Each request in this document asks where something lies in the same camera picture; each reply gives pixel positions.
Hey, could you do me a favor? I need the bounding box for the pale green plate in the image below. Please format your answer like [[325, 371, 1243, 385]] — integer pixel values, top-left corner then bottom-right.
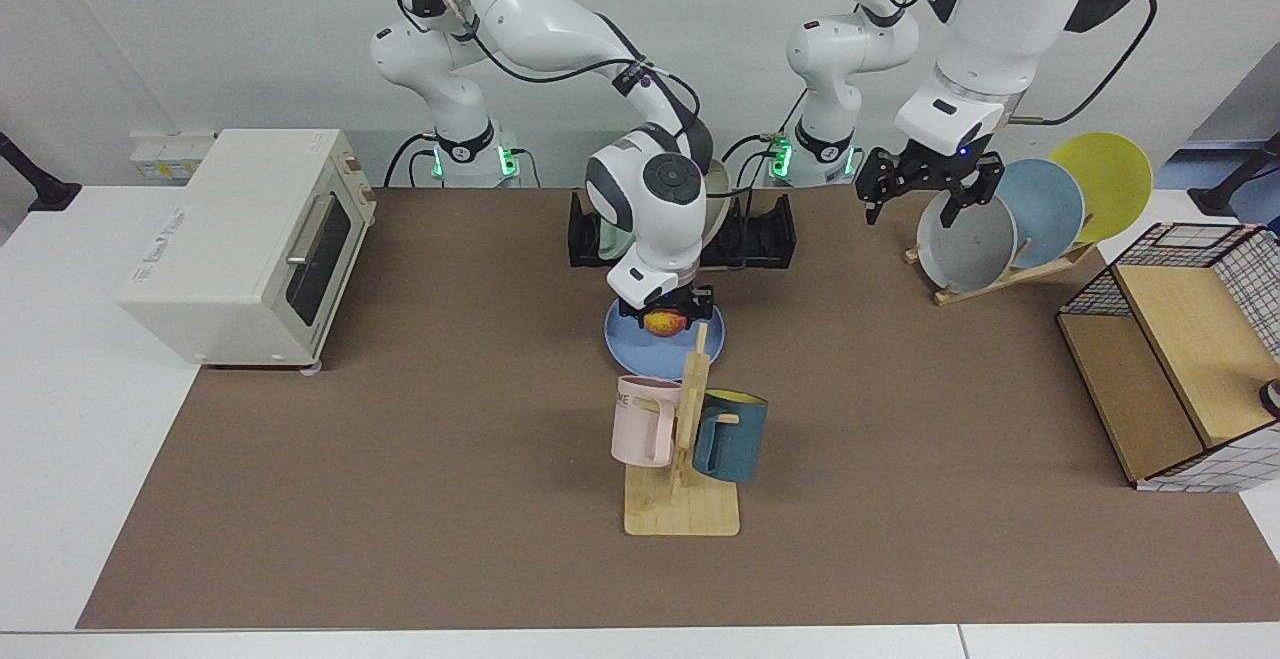
[[598, 207, 637, 262]]

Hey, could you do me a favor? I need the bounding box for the wooden plate rack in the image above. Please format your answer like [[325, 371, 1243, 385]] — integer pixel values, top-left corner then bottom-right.
[[904, 214, 1099, 306]]

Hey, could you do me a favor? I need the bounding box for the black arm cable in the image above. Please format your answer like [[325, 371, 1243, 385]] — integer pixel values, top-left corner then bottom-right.
[[1010, 0, 1159, 128], [398, 0, 701, 132]]

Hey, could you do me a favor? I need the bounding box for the white wall socket strip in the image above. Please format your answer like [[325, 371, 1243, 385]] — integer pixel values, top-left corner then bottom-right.
[[130, 131, 217, 183]]

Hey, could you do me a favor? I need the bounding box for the pale toaster oven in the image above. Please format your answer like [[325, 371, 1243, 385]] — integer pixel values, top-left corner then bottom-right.
[[115, 129, 378, 376]]

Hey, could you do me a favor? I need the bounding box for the wire basket with wooden floor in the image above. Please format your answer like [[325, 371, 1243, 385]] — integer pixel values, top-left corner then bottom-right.
[[1056, 222, 1280, 493]]

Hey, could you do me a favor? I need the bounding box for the black stand foot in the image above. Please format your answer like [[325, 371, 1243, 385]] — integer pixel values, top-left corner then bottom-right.
[[0, 131, 83, 213], [1188, 134, 1280, 218]]

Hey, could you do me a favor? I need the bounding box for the yellow plate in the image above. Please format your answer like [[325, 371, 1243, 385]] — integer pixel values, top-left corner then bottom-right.
[[1048, 132, 1154, 244]]

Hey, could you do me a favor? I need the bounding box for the black base cable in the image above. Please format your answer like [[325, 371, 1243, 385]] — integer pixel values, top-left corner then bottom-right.
[[384, 132, 441, 188], [720, 89, 809, 188]]

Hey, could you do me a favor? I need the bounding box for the grey plate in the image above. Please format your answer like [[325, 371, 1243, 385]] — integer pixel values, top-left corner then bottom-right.
[[916, 185, 1018, 294]]

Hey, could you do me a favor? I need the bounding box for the beige plate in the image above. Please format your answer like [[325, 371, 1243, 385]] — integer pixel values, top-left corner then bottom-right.
[[700, 161, 734, 250]]

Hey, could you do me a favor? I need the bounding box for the wooden cup stand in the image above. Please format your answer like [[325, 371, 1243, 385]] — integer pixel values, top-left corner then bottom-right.
[[624, 322, 742, 538]]

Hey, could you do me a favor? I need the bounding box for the dark blue cup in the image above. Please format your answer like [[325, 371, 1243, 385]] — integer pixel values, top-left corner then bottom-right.
[[692, 390, 769, 485]]

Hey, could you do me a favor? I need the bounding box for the black dish rack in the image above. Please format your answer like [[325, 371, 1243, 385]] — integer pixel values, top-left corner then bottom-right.
[[568, 189, 798, 270]]

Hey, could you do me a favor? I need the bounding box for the brown table cloth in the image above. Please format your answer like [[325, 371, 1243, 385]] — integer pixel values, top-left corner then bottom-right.
[[76, 185, 1280, 630]]

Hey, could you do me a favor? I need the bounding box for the light blue plate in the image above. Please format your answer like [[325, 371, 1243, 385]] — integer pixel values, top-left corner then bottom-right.
[[985, 158, 1086, 270]]

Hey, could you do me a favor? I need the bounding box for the pink cup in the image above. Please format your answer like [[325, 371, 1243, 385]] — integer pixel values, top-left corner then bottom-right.
[[611, 375, 683, 468]]

